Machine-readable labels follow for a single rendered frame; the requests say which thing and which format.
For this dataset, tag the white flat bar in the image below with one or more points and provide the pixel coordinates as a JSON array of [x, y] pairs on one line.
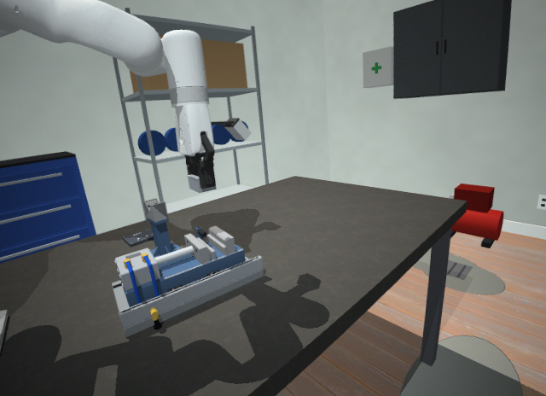
[[212, 252]]

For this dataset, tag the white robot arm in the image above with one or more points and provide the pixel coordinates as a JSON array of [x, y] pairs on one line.
[[114, 32]]

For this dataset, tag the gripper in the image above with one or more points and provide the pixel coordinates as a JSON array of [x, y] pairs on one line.
[[193, 127]]

